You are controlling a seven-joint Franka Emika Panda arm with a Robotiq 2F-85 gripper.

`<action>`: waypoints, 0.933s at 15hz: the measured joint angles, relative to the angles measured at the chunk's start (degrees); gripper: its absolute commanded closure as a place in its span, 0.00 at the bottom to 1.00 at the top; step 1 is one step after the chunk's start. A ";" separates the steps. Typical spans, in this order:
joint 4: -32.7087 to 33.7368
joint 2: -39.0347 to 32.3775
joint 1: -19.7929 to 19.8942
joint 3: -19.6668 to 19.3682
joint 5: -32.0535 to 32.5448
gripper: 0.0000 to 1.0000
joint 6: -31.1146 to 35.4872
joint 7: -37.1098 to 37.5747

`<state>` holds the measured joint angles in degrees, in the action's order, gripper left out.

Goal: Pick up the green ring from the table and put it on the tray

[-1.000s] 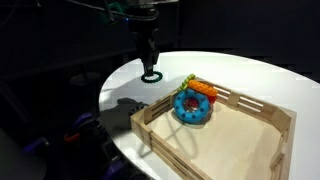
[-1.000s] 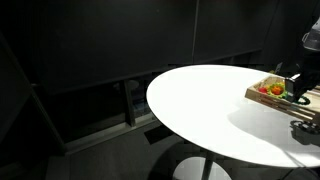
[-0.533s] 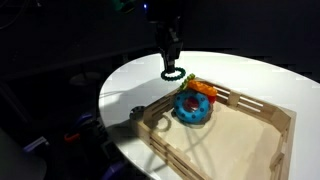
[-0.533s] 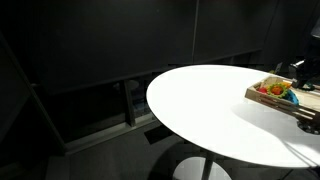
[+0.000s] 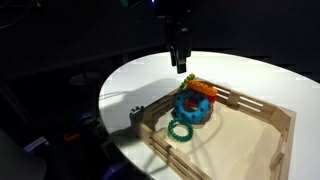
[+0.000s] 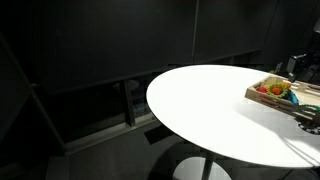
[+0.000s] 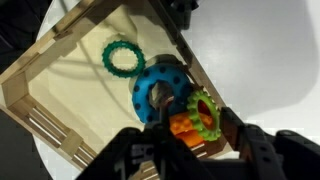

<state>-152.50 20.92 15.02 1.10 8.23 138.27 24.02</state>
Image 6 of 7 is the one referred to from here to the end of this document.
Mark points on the red toy piece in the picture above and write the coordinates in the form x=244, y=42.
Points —
x=262, y=90

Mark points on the white table pedestal base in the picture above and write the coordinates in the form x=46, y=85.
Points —
x=190, y=170

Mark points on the dark metal post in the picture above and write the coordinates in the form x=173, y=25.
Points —
x=129, y=103

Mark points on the wooden slatted tray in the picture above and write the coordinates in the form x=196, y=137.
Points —
x=283, y=103

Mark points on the orange ridged toy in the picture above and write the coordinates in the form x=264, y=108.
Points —
x=286, y=85

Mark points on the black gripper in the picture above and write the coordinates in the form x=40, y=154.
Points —
x=300, y=65

